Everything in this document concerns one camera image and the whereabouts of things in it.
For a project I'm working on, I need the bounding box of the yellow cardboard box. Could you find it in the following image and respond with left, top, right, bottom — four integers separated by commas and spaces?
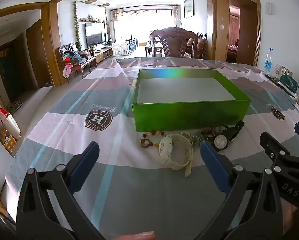
0, 127, 17, 153

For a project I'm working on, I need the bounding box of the green cardboard box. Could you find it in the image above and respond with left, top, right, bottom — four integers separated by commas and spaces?
132, 69, 251, 132

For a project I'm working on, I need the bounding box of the pair of shoes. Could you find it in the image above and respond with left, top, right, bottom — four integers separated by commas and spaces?
8, 99, 24, 112

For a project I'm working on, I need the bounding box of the teal box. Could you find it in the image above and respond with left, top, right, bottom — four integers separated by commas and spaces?
279, 73, 299, 98

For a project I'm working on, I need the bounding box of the plastic water bottle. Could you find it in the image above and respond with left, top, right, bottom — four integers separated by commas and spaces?
263, 48, 274, 75

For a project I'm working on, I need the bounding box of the carved wooden dining chair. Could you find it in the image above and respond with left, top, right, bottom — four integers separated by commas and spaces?
149, 27, 199, 59

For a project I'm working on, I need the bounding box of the dark entrance door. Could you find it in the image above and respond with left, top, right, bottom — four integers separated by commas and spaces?
0, 41, 15, 103

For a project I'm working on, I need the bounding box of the white baby fence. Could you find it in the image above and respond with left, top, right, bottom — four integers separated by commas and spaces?
112, 38, 140, 56

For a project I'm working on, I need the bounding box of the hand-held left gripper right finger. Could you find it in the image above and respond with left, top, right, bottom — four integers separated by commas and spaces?
189, 141, 283, 240

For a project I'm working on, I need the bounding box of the green ivy garland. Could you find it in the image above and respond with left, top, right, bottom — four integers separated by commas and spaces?
73, 1, 82, 51

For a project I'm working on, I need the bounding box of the pile of clothes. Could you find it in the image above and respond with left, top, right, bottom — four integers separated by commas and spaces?
62, 44, 88, 78

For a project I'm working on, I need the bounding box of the amber bead bracelet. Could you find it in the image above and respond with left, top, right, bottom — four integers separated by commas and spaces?
141, 130, 167, 150

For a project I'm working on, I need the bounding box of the striped printed tablecloth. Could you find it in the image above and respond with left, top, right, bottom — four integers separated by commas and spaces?
4, 56, 299, 240

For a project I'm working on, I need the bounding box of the television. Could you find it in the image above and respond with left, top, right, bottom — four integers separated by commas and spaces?
85, 23, 107, 47

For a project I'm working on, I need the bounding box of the green stone bracelet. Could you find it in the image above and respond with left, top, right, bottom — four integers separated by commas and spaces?
191, 131, 205, 153

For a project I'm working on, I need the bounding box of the framed wall picture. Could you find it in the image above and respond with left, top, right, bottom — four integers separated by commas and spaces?
184, 0, 194, 19

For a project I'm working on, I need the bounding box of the person's left hand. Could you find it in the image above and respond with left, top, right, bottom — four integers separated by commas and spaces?
107, 231, 156, 240

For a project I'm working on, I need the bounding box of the black wrist watch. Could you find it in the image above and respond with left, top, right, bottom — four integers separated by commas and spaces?
211, 120, 245, 152

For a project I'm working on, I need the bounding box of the wooden tv cabinet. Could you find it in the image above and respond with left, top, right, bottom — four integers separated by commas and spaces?
92, 47, 114, 65

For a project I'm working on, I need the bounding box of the clear plastic package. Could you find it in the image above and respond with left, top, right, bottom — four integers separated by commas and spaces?
274, 64, 293, 78

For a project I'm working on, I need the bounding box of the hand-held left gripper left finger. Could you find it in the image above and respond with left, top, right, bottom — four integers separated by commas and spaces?
16, 141, 107, 240

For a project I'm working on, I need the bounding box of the red and white bag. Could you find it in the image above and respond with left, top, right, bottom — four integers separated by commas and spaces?
0, 107, 21, 141

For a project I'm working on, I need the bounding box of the wooden armchair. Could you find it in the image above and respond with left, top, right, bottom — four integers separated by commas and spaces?
58, 42, 98, 83

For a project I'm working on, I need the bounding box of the cream white wrist watch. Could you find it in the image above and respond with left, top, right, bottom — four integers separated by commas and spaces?
159, 134, 194, 178

